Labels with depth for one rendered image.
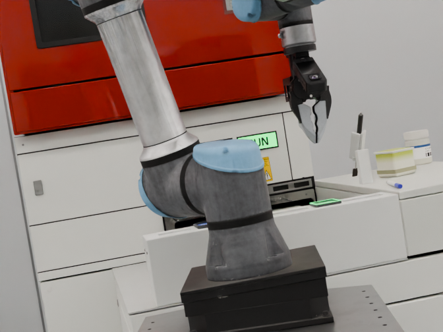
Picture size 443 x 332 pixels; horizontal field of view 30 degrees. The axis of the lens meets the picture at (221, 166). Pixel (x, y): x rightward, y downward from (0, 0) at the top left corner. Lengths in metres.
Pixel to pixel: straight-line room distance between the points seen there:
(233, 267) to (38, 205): 1.02
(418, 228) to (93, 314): 0.96
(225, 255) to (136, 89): 0.33
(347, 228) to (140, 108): 0.55
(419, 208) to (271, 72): 0.69
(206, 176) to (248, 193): 0.08
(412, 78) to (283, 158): 1.85
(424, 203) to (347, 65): 2.24
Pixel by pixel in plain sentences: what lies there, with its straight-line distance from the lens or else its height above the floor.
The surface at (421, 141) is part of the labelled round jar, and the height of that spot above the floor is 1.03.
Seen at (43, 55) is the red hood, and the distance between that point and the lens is 2.27.
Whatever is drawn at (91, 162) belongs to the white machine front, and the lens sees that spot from 2.30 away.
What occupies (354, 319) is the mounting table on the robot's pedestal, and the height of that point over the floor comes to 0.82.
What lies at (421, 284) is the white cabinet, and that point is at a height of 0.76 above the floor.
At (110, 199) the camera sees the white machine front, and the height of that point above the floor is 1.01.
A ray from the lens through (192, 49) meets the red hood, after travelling 2.29.
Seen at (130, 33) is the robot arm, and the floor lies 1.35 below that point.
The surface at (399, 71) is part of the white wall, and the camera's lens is 4.12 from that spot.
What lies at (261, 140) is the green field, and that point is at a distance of 2.36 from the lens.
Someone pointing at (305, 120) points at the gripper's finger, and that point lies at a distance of 1.79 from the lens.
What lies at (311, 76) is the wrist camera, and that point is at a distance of 1.72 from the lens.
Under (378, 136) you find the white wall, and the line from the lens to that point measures 4.06.
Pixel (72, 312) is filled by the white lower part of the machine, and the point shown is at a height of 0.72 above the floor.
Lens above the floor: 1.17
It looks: 3 degrees down
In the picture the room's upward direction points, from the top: 9 degrees counter-clockwise
